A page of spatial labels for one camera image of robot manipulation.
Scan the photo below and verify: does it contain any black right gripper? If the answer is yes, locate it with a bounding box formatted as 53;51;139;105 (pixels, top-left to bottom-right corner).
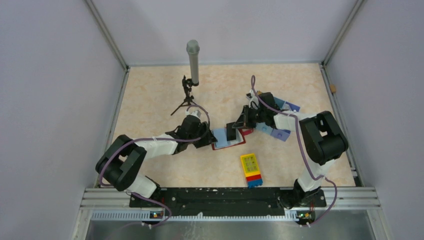
232;104;267;129

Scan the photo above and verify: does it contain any red leather card holder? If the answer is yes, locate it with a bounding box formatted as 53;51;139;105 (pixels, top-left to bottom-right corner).
211;127;255;152

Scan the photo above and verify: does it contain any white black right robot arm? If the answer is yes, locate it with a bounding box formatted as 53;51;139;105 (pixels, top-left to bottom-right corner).
230;92;349;206

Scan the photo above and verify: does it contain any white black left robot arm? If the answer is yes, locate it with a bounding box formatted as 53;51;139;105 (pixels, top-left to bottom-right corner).
95;115;217;207

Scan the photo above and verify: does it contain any blue three-slot card box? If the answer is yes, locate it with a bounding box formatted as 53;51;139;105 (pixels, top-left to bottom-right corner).
255;96;301;142

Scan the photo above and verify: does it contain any black tripod stand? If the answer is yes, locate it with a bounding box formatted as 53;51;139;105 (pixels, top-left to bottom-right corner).
170;75;199;116

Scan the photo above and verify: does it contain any yellow red blue toy block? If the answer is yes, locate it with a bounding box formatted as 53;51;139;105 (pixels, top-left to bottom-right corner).
240;153;263;188

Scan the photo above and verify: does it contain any grey microphone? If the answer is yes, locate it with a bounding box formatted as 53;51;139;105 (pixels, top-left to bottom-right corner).
186;39;200;86

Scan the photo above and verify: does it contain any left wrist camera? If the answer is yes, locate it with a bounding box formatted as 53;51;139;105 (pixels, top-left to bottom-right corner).
185;110;202;119

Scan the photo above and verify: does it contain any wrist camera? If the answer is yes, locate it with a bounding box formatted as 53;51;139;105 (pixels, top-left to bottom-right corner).
185;110;202;119
246;91;259;110

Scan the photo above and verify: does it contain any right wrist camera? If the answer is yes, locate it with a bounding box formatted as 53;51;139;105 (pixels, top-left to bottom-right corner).
246;91;259;110

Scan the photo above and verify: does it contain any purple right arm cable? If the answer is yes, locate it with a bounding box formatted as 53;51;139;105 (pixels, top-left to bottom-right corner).
250;75;338;228

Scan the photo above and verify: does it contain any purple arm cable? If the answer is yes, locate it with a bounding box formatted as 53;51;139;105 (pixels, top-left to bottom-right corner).
98;104;211;228
250;75;338;228

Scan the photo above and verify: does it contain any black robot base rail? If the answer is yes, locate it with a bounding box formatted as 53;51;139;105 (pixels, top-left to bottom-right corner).
145;187;327;220

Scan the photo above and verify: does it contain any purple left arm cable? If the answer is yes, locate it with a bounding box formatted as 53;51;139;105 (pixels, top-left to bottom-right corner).
98;104;211;228

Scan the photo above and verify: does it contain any small tan object on rail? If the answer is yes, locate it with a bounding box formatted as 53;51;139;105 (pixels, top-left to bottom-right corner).
329;84;337;94

